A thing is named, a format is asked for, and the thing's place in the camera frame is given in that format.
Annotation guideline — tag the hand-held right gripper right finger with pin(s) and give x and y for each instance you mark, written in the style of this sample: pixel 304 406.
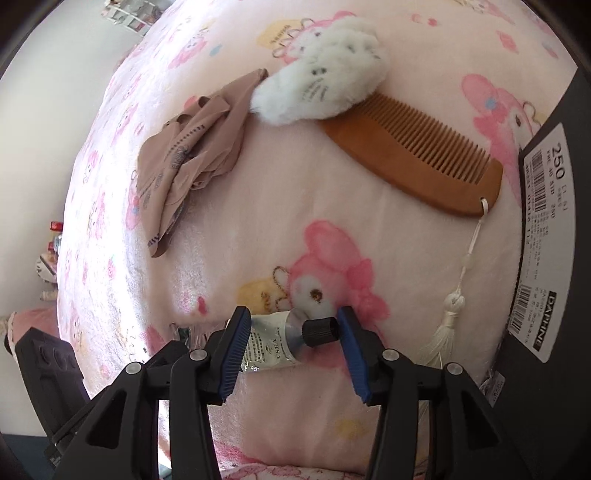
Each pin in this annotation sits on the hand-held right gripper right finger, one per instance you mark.
pixel 353 355

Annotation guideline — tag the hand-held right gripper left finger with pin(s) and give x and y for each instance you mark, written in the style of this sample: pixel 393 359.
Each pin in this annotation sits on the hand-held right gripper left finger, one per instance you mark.
pixel 235 355

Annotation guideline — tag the white tube with black cap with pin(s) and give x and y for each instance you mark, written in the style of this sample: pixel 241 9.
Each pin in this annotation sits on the white tube with black cap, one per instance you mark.
pixel 277 344

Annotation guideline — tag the black cardboard box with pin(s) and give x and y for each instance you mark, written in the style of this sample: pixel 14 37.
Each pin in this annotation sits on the black cardboard box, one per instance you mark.
pixel 545 230

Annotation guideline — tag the small side table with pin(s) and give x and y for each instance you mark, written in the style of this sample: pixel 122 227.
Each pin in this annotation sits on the small side table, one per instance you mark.
pixel 51 263

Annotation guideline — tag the pink printed plush fabric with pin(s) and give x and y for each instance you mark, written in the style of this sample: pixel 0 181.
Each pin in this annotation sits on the pink printed plush fabric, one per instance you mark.
pixel 286 473

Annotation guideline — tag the pink printed blanket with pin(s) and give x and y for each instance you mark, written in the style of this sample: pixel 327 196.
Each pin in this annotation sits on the pink printed blanket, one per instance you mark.
pixel 323 194

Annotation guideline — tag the wooden comb with tassel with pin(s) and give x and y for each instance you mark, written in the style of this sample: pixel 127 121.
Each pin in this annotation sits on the wooden comb with tassel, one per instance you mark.
pixel 406 152

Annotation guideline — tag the beige patterned cloth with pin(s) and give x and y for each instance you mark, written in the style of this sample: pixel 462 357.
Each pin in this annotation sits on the beige patterned cloth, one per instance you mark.
pixel 198 143

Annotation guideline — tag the white plush toy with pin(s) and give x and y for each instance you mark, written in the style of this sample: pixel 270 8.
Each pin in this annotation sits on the white plush toy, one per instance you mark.
pixel 323 74

